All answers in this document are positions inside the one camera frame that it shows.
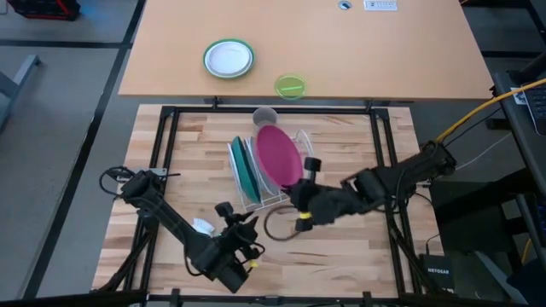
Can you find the small green bowl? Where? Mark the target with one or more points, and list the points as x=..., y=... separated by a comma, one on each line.
x=283, y=83

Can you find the grey metal bench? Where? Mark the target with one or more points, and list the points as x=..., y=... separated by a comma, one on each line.
x=21, y=72

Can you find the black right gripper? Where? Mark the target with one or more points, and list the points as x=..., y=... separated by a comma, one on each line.
x=324, y=204

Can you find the white power strip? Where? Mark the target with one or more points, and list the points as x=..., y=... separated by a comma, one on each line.
x=379, y=5

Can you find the beige wooden desk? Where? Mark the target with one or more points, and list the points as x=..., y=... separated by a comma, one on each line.
x=384, y=51

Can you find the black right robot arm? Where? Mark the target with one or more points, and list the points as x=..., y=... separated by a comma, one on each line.
x=409, y=170

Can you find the pink plate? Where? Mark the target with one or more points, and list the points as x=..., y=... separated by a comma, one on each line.
x=279, y=155

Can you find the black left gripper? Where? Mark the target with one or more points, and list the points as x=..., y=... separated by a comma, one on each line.
x=239, y=247

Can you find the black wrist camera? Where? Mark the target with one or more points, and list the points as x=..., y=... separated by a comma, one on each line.
x=312, y=164
x=224, y=209

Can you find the green rimmed plate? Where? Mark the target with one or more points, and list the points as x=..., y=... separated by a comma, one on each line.
x=205, y=59

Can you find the grey translucent cup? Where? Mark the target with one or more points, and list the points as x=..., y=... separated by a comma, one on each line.
x=264, y=116

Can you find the red and black crate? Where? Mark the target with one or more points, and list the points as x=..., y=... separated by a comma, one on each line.
x=42, y=8

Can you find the black Netgear network switch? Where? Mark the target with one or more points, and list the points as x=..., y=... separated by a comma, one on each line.
x=437, y=273

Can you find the small white plate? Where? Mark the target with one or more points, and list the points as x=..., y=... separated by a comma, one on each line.
x=228, y=57

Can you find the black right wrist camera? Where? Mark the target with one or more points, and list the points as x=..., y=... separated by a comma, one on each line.
x=312, y=164

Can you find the teal plate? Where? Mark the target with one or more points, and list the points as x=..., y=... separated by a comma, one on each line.
x=245, y=170

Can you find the black keyboard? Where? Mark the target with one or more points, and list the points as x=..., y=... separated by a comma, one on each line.
x=537, y=111

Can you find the black equipment cart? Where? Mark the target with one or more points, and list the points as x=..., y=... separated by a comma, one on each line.
x=516, y=140

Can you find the red translucent bowl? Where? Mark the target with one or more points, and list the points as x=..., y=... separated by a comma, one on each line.
x=266, y=226

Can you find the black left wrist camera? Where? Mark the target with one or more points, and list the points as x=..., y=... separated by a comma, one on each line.
x=224, y=209

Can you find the black table frame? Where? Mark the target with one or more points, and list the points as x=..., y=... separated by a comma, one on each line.
x=320, y=110

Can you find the large white plate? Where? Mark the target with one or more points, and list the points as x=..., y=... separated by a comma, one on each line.
x=257, y=170

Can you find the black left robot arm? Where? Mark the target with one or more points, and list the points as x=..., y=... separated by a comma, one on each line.
x=170, y=217

